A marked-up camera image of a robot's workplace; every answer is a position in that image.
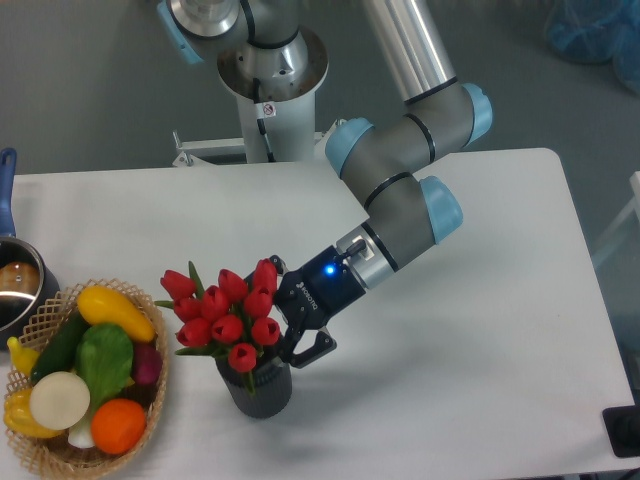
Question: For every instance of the blue handled saucepan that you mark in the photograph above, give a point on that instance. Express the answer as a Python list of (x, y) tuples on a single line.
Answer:
[(26, 281)]

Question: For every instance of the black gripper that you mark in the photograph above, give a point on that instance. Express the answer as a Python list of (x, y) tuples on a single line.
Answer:
[(308, 298)]

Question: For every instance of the purple red onion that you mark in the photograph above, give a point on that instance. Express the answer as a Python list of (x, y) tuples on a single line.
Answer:
[(147, 364)]

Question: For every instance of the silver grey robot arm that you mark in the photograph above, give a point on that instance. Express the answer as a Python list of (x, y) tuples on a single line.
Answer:
[(406, 216)]

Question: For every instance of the white leek stalk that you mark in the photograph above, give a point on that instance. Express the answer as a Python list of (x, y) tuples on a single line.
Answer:
[(79, 435)]

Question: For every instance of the yellow banana tip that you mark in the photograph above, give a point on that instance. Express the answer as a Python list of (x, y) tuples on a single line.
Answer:
[(22, 358)]

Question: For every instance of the orange fruit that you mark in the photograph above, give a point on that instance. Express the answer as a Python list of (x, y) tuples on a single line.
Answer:
[(118, 425)]

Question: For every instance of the black device at table edge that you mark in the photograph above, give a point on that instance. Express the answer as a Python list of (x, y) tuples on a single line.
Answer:
[(622, 427)]

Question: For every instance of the white round onion slice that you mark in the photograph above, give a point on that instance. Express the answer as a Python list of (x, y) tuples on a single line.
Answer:
[(59, 400)]

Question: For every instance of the yellow bell pepper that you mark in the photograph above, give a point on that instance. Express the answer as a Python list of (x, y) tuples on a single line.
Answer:
[(18, 417)]

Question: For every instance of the white frame at right edge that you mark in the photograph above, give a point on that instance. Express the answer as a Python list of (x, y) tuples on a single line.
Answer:
[(619, 228)]

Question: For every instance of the dark grey ribbed vase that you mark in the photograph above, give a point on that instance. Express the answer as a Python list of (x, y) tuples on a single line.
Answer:
[(263, 393)]

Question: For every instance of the red tulip bouquet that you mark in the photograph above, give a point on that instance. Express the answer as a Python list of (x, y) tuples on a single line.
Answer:
[(229, 321)]

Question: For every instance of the green lettuce leaf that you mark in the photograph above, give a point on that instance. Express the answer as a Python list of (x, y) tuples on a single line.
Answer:
[(103, 361)]

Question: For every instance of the blue plastic bag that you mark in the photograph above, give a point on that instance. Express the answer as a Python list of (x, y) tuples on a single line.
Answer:
[(597, 32)]

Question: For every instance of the woven wicker basket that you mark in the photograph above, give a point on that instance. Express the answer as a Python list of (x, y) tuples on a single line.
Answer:
[(54, 458)]

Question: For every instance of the yellow squash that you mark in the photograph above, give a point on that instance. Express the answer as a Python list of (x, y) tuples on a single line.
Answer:
[(100, 305)]

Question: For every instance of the green cucumber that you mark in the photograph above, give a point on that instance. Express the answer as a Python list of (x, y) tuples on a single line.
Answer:
[(59, 354)]

